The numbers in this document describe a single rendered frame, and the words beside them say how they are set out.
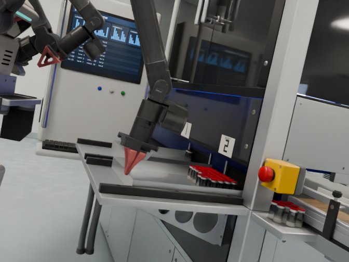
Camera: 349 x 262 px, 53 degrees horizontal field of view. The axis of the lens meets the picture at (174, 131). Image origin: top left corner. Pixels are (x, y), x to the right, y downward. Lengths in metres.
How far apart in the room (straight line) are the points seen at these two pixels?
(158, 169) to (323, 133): 0.53
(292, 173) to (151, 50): 0.46
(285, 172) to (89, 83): 1.17
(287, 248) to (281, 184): 0.27
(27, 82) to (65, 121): 4.57
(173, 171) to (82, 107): 0.75
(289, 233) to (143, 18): 0.62
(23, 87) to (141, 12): 5.52
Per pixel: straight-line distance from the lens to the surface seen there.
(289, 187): 0.90
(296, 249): 1.12
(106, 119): 1.81
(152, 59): 0.87
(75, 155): 1.59
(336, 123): 1.08
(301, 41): 0.98
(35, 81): 6.32
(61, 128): 1.79
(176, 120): 0.90
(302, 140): 1.01
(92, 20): 1.30
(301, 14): 0.99
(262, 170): 0.88
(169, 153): 1.54
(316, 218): 0.95
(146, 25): 0.88
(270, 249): 1.06
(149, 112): 0.89
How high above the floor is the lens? 1.13
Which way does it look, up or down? 5 degrees down
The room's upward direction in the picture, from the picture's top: 11 degrees clockwise
